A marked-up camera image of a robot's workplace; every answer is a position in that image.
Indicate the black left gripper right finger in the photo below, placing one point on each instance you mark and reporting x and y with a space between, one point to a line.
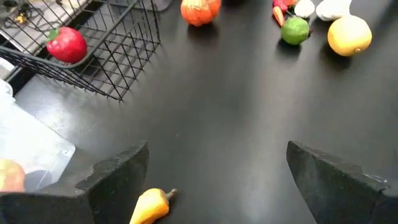
342 196

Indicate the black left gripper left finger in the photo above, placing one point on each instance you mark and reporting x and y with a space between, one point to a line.
93 202

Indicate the small red round vegetable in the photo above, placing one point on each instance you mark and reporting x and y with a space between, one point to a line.
11 175

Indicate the yellow lemon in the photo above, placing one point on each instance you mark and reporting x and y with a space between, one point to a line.
348 35

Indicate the green lime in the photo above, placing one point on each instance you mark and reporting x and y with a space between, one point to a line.
294 31

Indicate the large white garlic bulb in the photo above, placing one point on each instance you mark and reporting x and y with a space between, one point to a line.
332 9

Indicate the small orange chili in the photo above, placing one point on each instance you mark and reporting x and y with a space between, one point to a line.
279 15

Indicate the red chili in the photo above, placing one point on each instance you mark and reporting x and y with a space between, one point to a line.
280 4
289 2

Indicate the orange bell pepper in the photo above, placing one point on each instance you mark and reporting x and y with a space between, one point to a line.
199 12

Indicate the clear plastic bin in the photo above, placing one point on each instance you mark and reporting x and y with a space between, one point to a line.
31 140

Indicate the black table mat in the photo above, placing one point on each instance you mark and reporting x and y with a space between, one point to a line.
217 109

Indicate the yellow power plug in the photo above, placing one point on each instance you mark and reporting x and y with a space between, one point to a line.
21 19

